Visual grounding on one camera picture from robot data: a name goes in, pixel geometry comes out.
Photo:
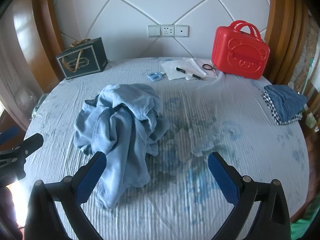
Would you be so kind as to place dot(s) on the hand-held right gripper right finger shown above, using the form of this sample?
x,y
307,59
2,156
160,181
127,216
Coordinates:
x,y
222,180

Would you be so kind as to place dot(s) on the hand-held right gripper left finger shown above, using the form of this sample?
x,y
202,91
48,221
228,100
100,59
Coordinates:
x,y
91,177

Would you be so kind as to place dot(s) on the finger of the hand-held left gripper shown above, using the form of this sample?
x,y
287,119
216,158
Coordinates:
x,y
32,143
8,133

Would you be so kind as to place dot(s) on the light blue pants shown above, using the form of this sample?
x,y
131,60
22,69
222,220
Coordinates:
x,y
120,130

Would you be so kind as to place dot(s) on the pale curtain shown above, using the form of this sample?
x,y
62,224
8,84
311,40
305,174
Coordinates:
x,y
10,75

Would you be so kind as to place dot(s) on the green cloth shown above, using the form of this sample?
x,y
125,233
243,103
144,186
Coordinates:
x,y
300,227

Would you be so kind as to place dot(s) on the dark gift bag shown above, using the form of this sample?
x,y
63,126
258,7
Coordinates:
x,y
82,62

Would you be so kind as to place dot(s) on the black and white pen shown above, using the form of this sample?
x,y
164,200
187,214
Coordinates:
x,y
187,73

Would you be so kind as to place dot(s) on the white paper slip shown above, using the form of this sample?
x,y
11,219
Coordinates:
x,y
196,66

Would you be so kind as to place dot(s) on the blue scissors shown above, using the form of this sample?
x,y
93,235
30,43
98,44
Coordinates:
x,y
153,77

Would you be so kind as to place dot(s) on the white paper sheet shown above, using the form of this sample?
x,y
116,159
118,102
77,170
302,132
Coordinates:
x,y
170,68

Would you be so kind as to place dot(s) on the red hard carry case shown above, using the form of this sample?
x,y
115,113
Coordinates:
x,y
237,55

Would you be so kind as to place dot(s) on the wooden headboard frame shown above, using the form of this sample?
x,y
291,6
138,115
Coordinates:
x,y
42,42

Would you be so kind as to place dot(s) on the white wall plate with hole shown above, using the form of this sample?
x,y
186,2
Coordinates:
x,y
182,31

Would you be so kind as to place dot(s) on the white wall socket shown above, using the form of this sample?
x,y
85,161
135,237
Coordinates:
x,y
167,31

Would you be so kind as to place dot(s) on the white wall switch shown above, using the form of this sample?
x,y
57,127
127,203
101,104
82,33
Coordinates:
x,y
154,31

